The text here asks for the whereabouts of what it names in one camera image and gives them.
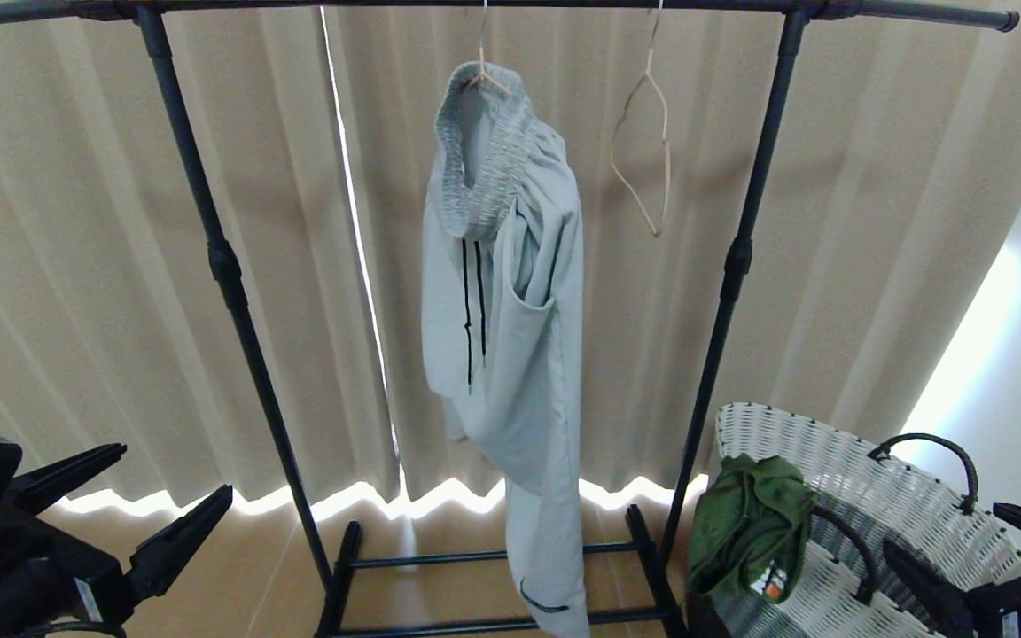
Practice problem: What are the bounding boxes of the black clothes rack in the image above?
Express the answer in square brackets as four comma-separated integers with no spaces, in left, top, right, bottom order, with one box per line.
[0,0,1021,638]

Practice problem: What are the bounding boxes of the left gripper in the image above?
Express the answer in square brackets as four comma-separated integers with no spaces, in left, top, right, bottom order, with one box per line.
[0,443,235,638]

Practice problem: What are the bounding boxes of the green garment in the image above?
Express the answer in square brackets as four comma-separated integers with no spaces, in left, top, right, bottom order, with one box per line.
[686,454,817,603]

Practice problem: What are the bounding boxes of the pink clothes hanger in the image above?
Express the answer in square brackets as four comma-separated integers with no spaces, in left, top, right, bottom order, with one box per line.
[610,0,673,238]
[462,0,513,98]

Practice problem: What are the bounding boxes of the pale grey shorts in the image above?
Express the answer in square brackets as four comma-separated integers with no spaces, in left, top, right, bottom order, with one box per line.
[420,60,591,638]

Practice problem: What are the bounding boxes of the white laundry basket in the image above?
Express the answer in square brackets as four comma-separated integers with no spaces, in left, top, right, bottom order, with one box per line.
[688,403,1021,638]

